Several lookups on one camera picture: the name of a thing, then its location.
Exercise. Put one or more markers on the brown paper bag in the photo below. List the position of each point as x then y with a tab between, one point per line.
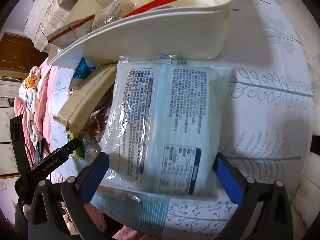
79	106

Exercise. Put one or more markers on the white plastic organizer bin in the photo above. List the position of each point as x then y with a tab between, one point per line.
197	31

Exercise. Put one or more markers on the blue and white snack packet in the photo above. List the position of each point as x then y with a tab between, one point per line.
82	71

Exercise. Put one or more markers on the pink blanket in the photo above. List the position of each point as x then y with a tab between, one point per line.
36	115

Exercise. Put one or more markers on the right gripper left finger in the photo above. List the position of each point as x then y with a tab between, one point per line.
78	191

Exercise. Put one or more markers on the cartoon baby cloth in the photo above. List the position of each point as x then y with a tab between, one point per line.
31	99

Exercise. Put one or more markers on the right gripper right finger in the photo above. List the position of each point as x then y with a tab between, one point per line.
242	191

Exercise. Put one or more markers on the light blue mask packet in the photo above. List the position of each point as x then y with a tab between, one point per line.
163	130

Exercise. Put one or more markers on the dark red snack packet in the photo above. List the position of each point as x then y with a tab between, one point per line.
94	128

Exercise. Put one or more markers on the leaf patterned tablecloth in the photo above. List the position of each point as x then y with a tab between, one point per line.
266	128

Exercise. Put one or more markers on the green snack packet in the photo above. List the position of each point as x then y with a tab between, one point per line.
74	146

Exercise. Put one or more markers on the white red snack bag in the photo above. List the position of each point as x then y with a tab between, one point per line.
117	10

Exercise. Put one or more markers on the white draped cloth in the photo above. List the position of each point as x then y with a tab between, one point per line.
45	17

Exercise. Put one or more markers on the clear bag yellow crumbs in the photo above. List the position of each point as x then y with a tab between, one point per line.
91	153

